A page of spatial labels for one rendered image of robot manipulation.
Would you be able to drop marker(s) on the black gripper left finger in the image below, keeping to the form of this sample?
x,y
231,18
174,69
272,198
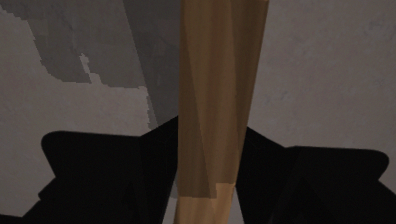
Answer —
x,y
149,161

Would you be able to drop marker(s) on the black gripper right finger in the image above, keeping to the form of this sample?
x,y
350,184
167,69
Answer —
x,y
269,172

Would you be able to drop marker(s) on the brown wooden board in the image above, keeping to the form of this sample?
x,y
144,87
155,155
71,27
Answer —
x,y
219,49

